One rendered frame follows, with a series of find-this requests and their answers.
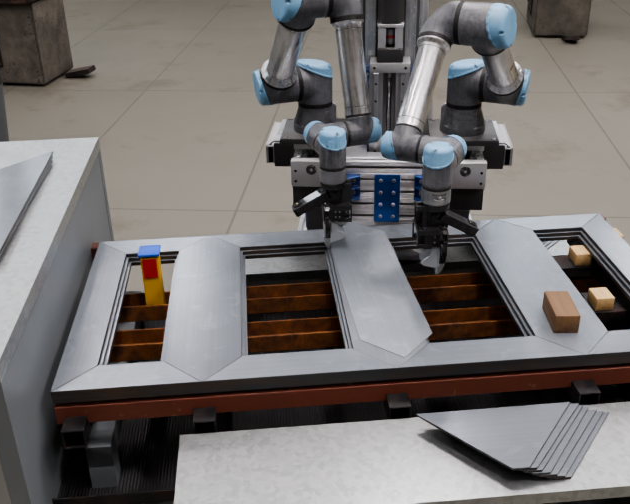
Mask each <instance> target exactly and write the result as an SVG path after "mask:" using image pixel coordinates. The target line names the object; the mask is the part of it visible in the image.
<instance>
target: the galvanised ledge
mask: <svg viewBox="0 0 630 504"><path fill-rule="evenodd" d="M548 251H549V253H550V254H551V255H552V257H557V256H568V253H569V244H568V243H567V240H559V241H558V242H557V243H555V244H554V245H553V246H552V247H550V248H549V249H548ZM399 263H400V265H401V267H402V269H403V271H404V273H411V272H427V271H435V268H432V267H426V266H423V265H422V260H419V261H413V262H399ZM476 268H483V267H482V265H481V263H480V261H479V260H478V258H477V256H476V254H475V253H474V251H473V249H472V247H471V246H456V247H447V256H446V261H445V264H444V267H443V268H442V270H441V271H443V270H459V269H476ZM314 278H330V277H329V272H328V267H327V263H326V258H325V254H322V255H306V256H289V257H272V258H255V259H246V283H249V282H265V281H281V280H297V279H314Z"/></svg>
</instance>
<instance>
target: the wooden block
mask: <svg viewBox="0 0 630 504"><path fill-rule="evenodd" d="M542 308H543V310H544V312H545V314H546V317H547V319H548V321H549V323H550V325H551V328H552V330H553V332H554V333H578V331H579V324H580V318H581V315H580V314H579V312H578V310H577V308H576V306H575V304H574V302H573V300H572V298H571V296H570V294H569V293H568V291H545V292H544V298H543V306H542Z"/></svg>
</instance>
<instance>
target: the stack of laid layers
mask: <svg viewBox="0 0 630 504"><path fill-rule="evenodd" d="M533 231H534V233H535V234H536V235H537V237H538V238H539V239H540V241H557V240H574V239H578V240H579V241H580V242H581V244H582V245H583V246H584V247H585V248H586V249H587V251H588V252H589V253H590V254H591V255H592V257H593V258H594V259H595V260H596V261H597V262H598V264H599V265H600V266H601V267H602V268H603V270H604V271H605V272H606V273H607V274H608V276H609V277H610V278H611V279H612V280H613V281H614V283H615V284H616V285H617V286H618V287H619V289H620V290H621V291H622V292H623V293H624V294H625V296H626V297H627V298H628V299H629V300H630V281H629V280H628V279H627V278H626V277H625V276H624V275H623V273H622V272H621V271H620V270H619V269H618V268H617V267H616V265H615V264H614V263H613V262H612V261H611V260H610V259H609V258H608V256H607V255H606V254H605V253H604V252H603V251H602V250H601V248H600V247H599V246H598V245H597V244H596V243H595V242H594V240H593V239H592V238H591V237H590V236H589V235H588V234H587V233H586V231H585V230H584V229H583V228H582V227H581V228H564V229H547V230H533ZM389 241H390V244H391V246H392V248H393V250H394V252H395V250H406V249H417V245H416V237H410V238H393V239H389ZM456 246H471V247H472V249H473V251H474V253H475V254H476V256H477V258H478V260H479V261H480V263H481V265H482V267H483V268H484V270H485V272H486V274H487V275H488V277H489V279H490V281H491V282H492V284H493V286H494V288H495V289H496V291H497V293H498V295H499V296H500V298H501V300H502V302H503V303H504V305H505V307H506V309H507V310H508V312H509V314H510V316H511V317H512V319H513V321H514V323H515V324H516V326H517V328H518V330H519V331H520V333H521V335H522V337H524V336H535V334H534V332H533V331H532V329H531V327H530V325H529V324H528V322H527V320H526V319H525V317H524V315H523V314H522V312H521V310H520V309H519V307H518V305H517V304H516V302H515V300H514V299H513V297H512V295H511V294H510V292H509V290H508V289H507V287H506V285H505V284H504V282H503V280H502V279H501V277H500V275H499V274H498V272H497V270H496V269H495V267H494V265H493V264H492V262H491V260H490V259H489V257H488V255H487V254H486V252H485V250H484V249H483V247H482V245H481V244H480V242H479V240H478V239H477V237H476V235H475V236H474V237H473V236H471V235H467V234H462V235H448V244H447V247H456ZM322 254H325V258H326V263H327V267H328V272H329V277H330V281H331V286H332V291H333V295H334V300H335V305H336V309H337V314H338V319H339V323H340V328H341V333H342V337H343V342H344V347H345V349H347V348H353V349H355V350H357V351H359V352H362V353H364V354H366V355H368V356H371V357H373V358H375V359H377V360H380V361H382V362H384V363H386V364H389V365H391V366H393V367H395V368H390V369H376V370H362V371H347V372H333V373H319V374H304V375H290V376H276V377H261V378H247V379H233V380H219V381H204V382H190V383H176V384H161V385H147V386H133V387H118V388H104V389H90V390H76V391H61V392H50V393H51V398H52V403H53V404H59V403H74V402H88V401H102V400H116V399H130V398H144V397H158V396H172V395H186V394H200V393H215V392H229V391H243V390H257V389H271V388H285V387H299V386H313V385H327V384H342V383H356V382H370V381H384V380H398V379H412V378H426V377H440V376H454V375H468V374H483V373H497V372H511V371H525V370H539V369H553V368H567V367H581V366H595V365H609V364H624V363H630V352H619V353H605V354H591V355H588V354H587V355H576V356H562V357H548V358H533V359H519V360H505V361H490V362H476V363H462V364H447V365H433V366H419V367H405V368H399V367H400V366H401V365H402V364H404V363H405V362H406V361H407V360H409V359H410V358H411V357H412V356H414V355H415V354H416V353H417V352H418V351H420V350H421V349H422V348H423V347H425V346H426V345H427V344H428V343H430V341H429V339H428V338H427V339H426V340H424V341H423V342H422V343H421V344H420V345H419V346H418V347H417V348H415V349H414V350H413V351H412V352H411V353H410V354H409V355H408V356H406V357H402V356H399V355H397V354H394V353H392V352H389V351H387V350H384V349H382V348H379V347H377V346H374V345H372V344H369V343H367V342H364V341H362V340H360V338H359V335H358V332H357V329H356V326H355V323H354V320H353V317H352V314H351V310H350V307H349V304H348V301H347V298H346V295H345V292H344V289H343V286H342V283H341V279H340V276H339V273H338V270H337V267H336V264H335V261H334V258H333V254H332V251H331V248H330V249H328V248H327V247H326V245H325V243H308V244H291V245H274V246H257V247H240V277H241V348H242V356H244V355H248V334H247V296H246V259H255V258H272V257H289V256H306V255H322ZM395 254H396V252H395ZM178 255H179V251H172V252H160V260H161V264H171V263H174V269H173V276H172V283H171V291H170V298H169V305H168V312H167V319H166V327H165V334H164V341H163V348H162V355H161V361H164V362H165V354H166V346H167V339H168V331H169V323H170V316H171V308H172V301H173V293H174V285H175V278H176V270H177V263H178ZM138 265H141V262H140V258H138V253H137V254H126V256H125V260H124V264H123V268H122V272H121V276H120V280H119V284H118V288H117V291H116V295H115V299H114V303H113V307H112V311H111V315H110V319H109V323H108V327H107V330H106V334H105V338H104V342H103V346H102V350H101V354H100V358H99V362H98V365H108V364H109V360H110V356H111V351H112V347H113V343H114V339H115V335H116V330H117V326H118V322H119V318H120V313H121V309H122V305H123V301H124V296H125V292H126V288H127V284H128V279H129V275H130V271H131V267H132V266H138Z"/></svg>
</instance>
